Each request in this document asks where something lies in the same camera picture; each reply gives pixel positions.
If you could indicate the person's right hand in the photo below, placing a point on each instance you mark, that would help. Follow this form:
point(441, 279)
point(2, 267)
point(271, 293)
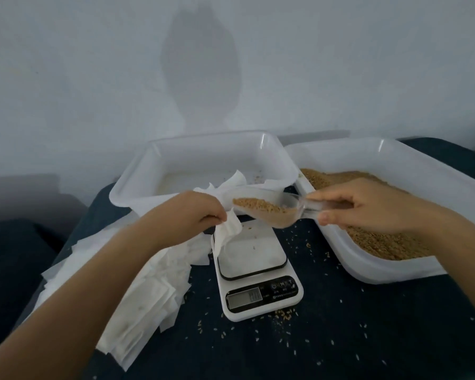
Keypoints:
point(376, 205)

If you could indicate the person's left hand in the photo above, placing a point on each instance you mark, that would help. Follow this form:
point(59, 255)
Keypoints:
point(182, 217)

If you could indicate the white mesh bag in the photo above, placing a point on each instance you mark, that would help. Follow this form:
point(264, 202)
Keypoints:
point(204, 189)
point(228, 229)

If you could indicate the brown grain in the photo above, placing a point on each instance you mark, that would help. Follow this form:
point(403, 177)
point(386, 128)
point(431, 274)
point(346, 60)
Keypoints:
point(388, 245)

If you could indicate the white plastic tub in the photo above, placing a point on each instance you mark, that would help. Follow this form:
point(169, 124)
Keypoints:
point(166, 166)

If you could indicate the white tray of grain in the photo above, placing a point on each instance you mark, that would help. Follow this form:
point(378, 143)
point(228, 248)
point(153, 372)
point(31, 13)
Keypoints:
point(356, 269)

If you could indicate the clear plastic scoop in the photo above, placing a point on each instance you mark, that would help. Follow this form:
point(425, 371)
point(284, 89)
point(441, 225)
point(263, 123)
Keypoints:
point(285, 211)

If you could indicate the pile of white bags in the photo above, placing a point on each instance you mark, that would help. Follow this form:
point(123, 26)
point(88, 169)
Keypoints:
point(142, 312)

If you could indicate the person's right forearm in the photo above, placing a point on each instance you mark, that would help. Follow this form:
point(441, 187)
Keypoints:
point(463, 249)

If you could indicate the person's left forearm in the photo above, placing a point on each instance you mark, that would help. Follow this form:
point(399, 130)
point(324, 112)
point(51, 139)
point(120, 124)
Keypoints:
point(63, 320)

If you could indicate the white digital kitchen scale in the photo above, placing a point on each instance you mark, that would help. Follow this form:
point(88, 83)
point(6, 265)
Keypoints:
point(257, 293)

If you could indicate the dark blue tablecloth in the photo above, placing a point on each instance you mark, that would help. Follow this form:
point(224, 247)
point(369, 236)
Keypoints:
point(12, 273)
point(364, 336)

